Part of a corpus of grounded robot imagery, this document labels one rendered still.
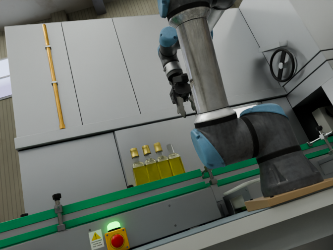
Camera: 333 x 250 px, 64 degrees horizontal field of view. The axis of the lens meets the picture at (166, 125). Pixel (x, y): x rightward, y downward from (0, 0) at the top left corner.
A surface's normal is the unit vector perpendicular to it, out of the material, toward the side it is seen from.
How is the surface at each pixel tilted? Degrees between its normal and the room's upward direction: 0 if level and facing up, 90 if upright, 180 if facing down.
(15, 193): 90
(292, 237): 90
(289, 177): 75
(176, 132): 90
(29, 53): 90
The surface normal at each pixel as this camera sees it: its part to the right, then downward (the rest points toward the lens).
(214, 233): -0.04, -0.36
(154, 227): 0.19, -0.42
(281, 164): -0.47, -0.44
